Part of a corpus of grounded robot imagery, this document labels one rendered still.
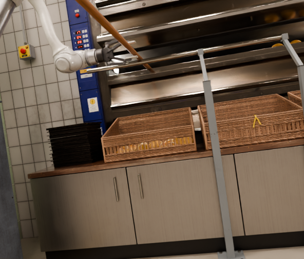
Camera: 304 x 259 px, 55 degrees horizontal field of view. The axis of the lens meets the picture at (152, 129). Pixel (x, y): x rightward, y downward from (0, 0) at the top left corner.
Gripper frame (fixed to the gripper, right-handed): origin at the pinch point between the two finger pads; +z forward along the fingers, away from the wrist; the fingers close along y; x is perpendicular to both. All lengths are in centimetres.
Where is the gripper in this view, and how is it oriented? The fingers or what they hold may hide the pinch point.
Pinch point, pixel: (131, 50)
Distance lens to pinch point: 171.3
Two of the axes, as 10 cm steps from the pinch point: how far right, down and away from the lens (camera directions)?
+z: 9.8, -1.4, -1.6
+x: -1.5, 0.4, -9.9
